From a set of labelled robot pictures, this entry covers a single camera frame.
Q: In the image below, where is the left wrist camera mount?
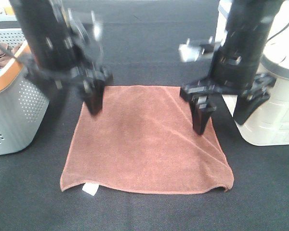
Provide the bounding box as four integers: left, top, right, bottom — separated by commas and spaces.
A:
67, 8, 104, 64

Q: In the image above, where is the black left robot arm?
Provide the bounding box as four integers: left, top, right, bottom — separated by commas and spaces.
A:
10, 0, 113, 116

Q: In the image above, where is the black table cloth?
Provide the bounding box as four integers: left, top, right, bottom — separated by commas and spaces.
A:
0, 0, 289, 231

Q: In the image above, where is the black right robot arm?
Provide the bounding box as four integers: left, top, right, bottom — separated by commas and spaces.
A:
178, 0, 282, 135

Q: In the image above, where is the brown microfibre towel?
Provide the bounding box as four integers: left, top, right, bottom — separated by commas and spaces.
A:
60, 86, 234, 194

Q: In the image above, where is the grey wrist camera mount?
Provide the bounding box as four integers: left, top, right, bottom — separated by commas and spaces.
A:
178, 37, 221, 63

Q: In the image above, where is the white storage bin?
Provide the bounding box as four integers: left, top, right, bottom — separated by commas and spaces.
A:
216, 0, 289, 147

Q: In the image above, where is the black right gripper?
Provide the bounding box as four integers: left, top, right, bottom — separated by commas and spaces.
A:
180, 55, 276, 135

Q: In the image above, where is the brown towel in basket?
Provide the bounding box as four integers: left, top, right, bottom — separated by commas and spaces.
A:
0, 43, 22, 69

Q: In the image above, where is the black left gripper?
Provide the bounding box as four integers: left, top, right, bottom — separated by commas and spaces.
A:
24, 57, 113, 125

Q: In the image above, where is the grey perforated laundry basket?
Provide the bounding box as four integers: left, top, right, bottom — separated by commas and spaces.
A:
0, 6, 51, 157

